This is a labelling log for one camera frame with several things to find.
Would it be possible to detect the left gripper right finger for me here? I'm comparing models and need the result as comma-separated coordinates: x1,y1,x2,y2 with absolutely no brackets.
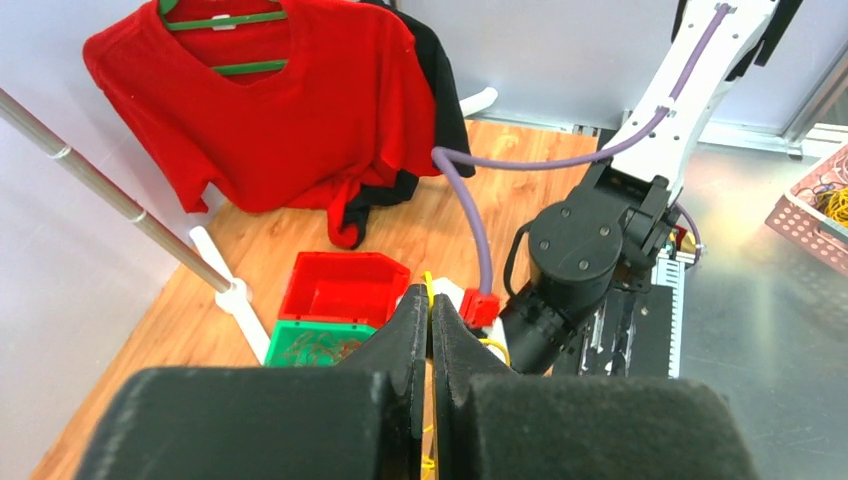
431,295,759,479

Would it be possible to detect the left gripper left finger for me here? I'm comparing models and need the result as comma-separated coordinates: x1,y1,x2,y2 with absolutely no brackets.
76,284,428,479

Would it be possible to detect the yellow thin cable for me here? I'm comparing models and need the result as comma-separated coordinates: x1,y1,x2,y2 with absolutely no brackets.
420,270,513,480

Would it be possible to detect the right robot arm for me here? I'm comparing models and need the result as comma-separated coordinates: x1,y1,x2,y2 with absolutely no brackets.
501,1,799,375

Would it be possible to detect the green plastic bin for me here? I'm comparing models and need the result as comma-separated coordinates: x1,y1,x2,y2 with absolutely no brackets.
263,320,376,368

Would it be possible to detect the red plastic bin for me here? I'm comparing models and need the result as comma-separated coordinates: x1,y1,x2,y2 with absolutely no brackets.
278,252,410,329

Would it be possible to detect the metal clothes rack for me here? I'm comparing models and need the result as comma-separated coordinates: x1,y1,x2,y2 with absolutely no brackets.
0,86,499,367

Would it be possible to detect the black shirt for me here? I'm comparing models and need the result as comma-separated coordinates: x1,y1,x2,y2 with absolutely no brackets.
341,0,477,236

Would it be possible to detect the red shirt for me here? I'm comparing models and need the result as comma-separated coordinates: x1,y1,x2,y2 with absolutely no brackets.
82,1,437,248

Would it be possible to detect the pink perforated basket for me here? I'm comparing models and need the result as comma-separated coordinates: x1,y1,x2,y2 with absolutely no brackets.
765,144,847,276

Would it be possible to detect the green clothes hanger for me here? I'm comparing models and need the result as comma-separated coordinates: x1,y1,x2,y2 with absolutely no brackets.
157,0,290,77

